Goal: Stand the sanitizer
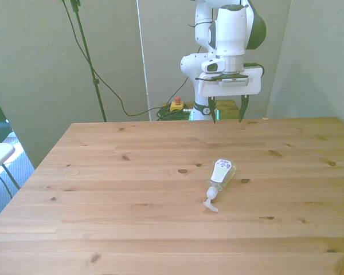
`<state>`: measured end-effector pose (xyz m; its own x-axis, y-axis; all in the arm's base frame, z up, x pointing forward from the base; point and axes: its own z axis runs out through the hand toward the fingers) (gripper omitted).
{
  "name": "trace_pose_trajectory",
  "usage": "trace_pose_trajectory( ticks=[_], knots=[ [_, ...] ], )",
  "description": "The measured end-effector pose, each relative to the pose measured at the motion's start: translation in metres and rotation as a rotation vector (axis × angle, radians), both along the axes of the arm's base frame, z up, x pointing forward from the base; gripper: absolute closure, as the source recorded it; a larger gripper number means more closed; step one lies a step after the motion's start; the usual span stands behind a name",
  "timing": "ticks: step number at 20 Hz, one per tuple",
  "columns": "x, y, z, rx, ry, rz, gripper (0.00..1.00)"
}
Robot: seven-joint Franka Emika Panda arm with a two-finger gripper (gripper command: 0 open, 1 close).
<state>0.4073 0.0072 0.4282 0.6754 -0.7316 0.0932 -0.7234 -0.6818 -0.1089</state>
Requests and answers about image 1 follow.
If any black camera stand pole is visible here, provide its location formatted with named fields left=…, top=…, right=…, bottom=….
left=69, top=0, right=108, bottom=123

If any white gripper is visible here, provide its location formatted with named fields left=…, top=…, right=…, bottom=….
left=197, top=66, right=263, bottom=125

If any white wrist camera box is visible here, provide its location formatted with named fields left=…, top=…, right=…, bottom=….
left=201, top=58, right=227, bottom=74

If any white vertical trim strip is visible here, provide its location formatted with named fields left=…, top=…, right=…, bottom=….
left=135, top=0, right=152, bottom=121

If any yellow emergency stop button box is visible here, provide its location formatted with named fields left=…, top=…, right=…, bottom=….
left=170, top=96, right=185, bottom=113

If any black stand camera cable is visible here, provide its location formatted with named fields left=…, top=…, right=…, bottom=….
left=58, top=0, right=190, bottom=117

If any clear sanitizer pump bottle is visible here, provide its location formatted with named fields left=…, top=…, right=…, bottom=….
left=202, top=158, right=238, bottom=214

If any coiled dark cable bundle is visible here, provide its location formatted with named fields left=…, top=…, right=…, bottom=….
left=155, top=106, right=193, bottom=122

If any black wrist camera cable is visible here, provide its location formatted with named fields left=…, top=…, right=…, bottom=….
left=243, top=62, right=265, bottom=78

